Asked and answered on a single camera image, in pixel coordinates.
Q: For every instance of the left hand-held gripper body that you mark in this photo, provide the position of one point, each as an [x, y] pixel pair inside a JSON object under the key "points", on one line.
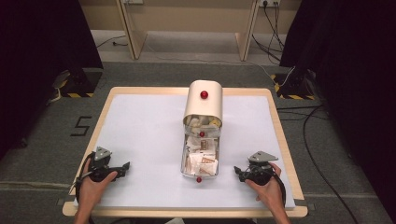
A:
{"points": [[101, 161]]}

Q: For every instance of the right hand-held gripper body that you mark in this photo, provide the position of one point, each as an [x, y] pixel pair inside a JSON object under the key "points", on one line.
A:
{"points": [[260, 169]]}

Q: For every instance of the person's right hand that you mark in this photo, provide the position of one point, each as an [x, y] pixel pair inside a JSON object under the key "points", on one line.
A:
{"points": [[268, 193]]}

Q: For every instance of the person's left hand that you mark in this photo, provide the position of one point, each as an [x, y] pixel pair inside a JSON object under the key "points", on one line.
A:
{"points": [[91, 189]]}

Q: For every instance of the white paper sheet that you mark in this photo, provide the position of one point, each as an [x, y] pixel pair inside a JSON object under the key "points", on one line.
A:
{"points": [[146, 140]]}

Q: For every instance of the pile of white orange packets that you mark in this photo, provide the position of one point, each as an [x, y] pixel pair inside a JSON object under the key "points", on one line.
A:
{"points": [[201, 161]]}

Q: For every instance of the long clear drawer red knob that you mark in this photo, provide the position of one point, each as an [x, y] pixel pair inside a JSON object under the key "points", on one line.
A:
{"points": [[200, 174]]}

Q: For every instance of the short clear drawer red knob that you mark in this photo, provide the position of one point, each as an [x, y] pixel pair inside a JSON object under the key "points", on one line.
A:
{"points": [[202, 129]]}

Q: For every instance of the pile of white yellow sachets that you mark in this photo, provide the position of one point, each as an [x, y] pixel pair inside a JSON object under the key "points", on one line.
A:
{"points": [[202, 122]]}

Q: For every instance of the cream toy mailbox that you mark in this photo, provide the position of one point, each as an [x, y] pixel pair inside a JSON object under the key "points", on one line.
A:
{"points": [[204, 102]]}

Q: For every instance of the black stand base striped tape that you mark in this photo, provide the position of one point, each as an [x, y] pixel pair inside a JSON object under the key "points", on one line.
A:
{"points": [[79, 82], [294, 85]]}

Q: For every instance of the black curtain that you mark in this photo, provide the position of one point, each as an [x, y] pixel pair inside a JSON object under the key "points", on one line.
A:
{"points": [[351, 77], [40, 62]]}

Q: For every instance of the light wooden desk frame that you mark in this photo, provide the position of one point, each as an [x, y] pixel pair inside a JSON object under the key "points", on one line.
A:
{"points": [[137, 34]]}

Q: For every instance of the white wall socket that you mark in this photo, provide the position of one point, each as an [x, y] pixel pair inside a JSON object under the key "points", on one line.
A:
{"points": [[269, 2]]}

